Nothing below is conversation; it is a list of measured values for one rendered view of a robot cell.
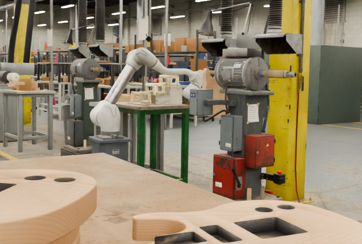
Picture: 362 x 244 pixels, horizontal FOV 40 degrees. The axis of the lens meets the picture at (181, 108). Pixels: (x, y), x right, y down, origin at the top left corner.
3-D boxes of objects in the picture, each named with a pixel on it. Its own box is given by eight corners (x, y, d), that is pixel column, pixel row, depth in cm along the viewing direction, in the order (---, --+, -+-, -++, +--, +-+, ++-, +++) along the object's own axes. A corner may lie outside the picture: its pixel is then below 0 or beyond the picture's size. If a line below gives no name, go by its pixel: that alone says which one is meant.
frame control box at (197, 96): (229, 123, 383) (230, 90, 381) (208, 125, 370) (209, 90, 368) (209, 120, 402) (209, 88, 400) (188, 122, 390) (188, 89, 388)
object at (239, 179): (244, 190, 372) (245, 167, 371) (232, 192, 365) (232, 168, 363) (241, 189, 375) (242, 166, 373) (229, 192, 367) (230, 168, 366)
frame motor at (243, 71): (271, 90, 383) (272, 57, 381) (245, 91, 367) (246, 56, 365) (234, 88, 416) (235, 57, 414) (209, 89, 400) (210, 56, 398)
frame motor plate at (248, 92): (274, 95, 380) (274, 90, 379) (251, 95, 365) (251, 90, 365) (241, 92, 408) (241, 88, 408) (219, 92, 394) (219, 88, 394)
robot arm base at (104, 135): (105, 140, 393) (105, 133, 393) (95, 137, 413) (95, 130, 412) (126, 139, 402) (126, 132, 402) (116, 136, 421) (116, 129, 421)
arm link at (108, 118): (104, 132, 398) (105, 105, 396) (96, 130, 413) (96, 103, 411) (123, 131, 406) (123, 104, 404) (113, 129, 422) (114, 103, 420)
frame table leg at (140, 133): (144, 208, 455) (145, 110, 448) (139, 209, 451) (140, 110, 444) (140, 207, 459) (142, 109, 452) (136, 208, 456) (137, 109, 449)
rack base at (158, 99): (169, 104, 477) (169, 95, 477) (155, 105, 468) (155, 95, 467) (154, 102, 499) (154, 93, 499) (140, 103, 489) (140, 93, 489)
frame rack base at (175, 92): (182, 104, 486) (182, 86, 485) (169, 104, 477) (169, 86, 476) (166, 102, 508) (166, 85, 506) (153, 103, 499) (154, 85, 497)
